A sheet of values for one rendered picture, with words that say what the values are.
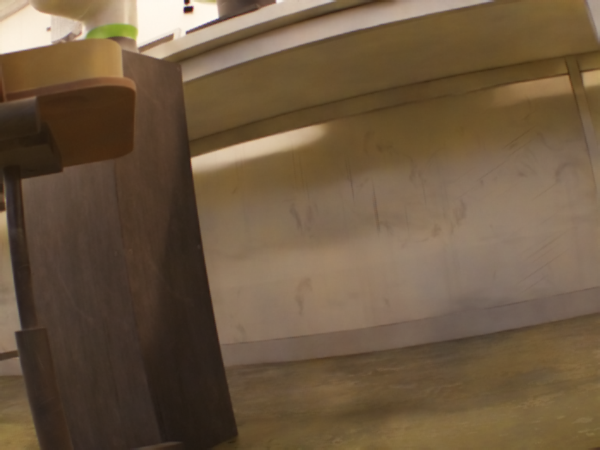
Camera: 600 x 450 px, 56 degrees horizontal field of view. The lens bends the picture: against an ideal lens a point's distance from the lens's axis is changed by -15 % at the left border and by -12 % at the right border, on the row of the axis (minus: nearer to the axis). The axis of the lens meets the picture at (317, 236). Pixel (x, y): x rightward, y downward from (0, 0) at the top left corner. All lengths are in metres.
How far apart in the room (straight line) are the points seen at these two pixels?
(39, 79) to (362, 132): 1.71
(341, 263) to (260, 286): 0.33
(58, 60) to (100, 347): 0.63
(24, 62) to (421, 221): 1.72
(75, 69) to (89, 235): 0.52
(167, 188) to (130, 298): 0.25
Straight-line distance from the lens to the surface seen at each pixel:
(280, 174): 2.38
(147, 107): 1.25
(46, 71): 0.73
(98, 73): 0.72
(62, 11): 1.32
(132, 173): 1.17
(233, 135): 2.34
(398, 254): 2.23
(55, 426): 0.85
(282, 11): 1.41
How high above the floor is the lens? 0.32
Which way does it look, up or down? 3 degrees up
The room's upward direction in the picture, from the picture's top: 9 degrees counter-clockwise
